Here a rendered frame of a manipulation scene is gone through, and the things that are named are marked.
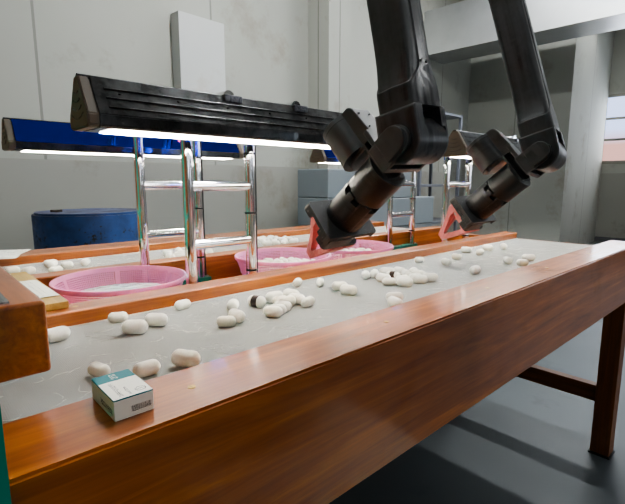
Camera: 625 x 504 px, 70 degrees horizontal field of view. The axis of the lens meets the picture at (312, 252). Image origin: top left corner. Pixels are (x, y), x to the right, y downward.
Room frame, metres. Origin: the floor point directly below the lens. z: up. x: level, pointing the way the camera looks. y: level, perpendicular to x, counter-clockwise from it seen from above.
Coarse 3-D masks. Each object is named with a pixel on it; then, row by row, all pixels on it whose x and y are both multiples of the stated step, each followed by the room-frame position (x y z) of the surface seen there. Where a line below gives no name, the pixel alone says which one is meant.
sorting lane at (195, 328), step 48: (528, 240) 1.75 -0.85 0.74; (384, 288) 0.95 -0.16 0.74; (432, 288) 0.95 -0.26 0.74; (96, 336) 0.64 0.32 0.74; (144, 336) 0.64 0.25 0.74; (192, 336) 0.64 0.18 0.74; (240, 336) 0.64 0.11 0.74; (288, 336) 0.64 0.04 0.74; (0, 384) 0.48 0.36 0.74; (48, 384) 0.48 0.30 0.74
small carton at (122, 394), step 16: (96, 384) 0.39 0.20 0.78; (112, 384) 0.39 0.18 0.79; (128, 384) 0.39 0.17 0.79; (144, 384) 0.39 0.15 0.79; (96, 400) 0.39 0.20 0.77; (112, 400) 0.36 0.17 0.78; (128, 400) 0.36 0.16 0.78; (144, 400) 0.37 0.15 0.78; (112, 416) 0.36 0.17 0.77; (128, 416) 0.36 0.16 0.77
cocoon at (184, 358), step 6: (174, 354) 0.53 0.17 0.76; (180, 354) 0.53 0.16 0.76; (186, 354) 0.52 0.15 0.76; (192, 354) 0.52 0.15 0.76; (198, 354) 0.53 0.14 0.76; (174, 360) 0.52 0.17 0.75; (180, 360) 0.52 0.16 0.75; (186, 360) 0.52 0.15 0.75; (192, 360) 0.52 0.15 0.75; (198, 360) 0.52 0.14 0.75; (180, 366) 0.53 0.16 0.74; (186, 366) 0.52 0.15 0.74; (192, 366) 0.52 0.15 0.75
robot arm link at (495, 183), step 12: (504, 156) 0.83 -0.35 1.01; (492, 168) 0.85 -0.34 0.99; (504, 168) 0.83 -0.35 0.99; (516, 168) 0.83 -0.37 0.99; (492, 180) 0.84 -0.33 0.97; (504, 180) 0.82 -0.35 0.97; (516, 180) 0.81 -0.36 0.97; (528, 180) 0.83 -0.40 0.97; (504, 192) 0.82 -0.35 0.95; (516, 192) 0.82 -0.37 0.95
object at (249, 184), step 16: (224, 96) 0.77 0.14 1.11; (240, 96) 0.79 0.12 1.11; (192, 160) 0.91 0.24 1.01; (192, 176) 0.90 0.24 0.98; (192, 192) 0.90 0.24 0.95; (256, 192) 1.02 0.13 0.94; (192, 208) 0.90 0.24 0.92; (256, 208) 1.02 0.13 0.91; (192, 224) 0.90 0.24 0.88; (256, 224) 1.02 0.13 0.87; (192, 240) 0.90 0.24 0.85; (208, 240) 0.93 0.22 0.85; (224, 240) 0.95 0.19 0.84; (240, 240) 0.98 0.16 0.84; (256, 240) 1.02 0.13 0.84; (192, 256) 0.90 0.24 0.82; (256, 256) 1.01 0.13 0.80; (192, 272) 0.90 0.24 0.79; (256, 272) 1.01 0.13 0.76
